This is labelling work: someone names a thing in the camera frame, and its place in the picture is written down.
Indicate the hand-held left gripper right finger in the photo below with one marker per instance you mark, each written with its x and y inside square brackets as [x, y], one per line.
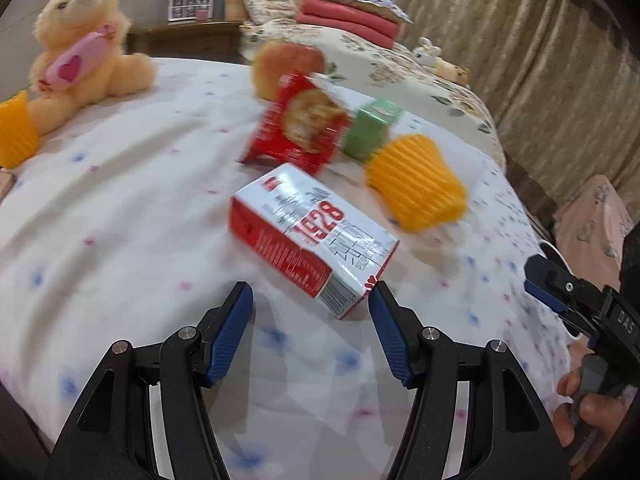
[392, 335]

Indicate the beige patterned curtain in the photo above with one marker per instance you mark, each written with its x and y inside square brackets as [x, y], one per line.
[525, 60]

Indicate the folded red blankets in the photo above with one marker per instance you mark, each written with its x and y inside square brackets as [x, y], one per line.
[345, 19]

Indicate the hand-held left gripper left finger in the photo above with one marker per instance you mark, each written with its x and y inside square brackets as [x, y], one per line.
[227, 335]

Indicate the floral bed quilt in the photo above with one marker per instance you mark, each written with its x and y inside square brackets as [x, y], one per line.
[400, 77]

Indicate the yellow brown bear plush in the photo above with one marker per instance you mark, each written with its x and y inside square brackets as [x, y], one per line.
[452, 71]

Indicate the red white carton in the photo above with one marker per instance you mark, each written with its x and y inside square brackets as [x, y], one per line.
[300, 230]

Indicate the yellow spiky ball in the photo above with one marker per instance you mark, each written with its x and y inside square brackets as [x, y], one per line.
[415, 180]

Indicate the wooden nightstand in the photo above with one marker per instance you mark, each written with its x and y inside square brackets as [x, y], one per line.
[190, 40]

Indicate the blue white frilled pillow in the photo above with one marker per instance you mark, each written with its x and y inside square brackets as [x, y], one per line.
[360, 0]

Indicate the green drink carton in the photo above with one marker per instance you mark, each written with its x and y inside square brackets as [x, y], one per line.
[370, 135]

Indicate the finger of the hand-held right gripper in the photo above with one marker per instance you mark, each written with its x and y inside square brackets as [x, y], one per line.
[542, 296]
[555, 274]

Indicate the red apple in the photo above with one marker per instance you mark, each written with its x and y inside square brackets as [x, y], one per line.
[285, 65]

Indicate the cream teddy bear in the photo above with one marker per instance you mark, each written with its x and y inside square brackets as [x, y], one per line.
[85, 15]

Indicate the black white photo frame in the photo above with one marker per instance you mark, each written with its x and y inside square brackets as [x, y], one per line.
[187, 0]

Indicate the white bunny plush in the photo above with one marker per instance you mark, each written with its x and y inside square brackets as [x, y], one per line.
[426, 52]

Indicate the red snack packet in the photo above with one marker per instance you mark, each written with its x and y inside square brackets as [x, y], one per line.
[280, 135]

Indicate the small pink box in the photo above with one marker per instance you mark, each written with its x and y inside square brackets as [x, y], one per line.
[202, 15]

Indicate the person's right hand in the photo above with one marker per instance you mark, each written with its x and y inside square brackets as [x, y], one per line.
[600, 415]

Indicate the floral pillow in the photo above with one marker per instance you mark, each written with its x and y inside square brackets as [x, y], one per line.
[267, 7]

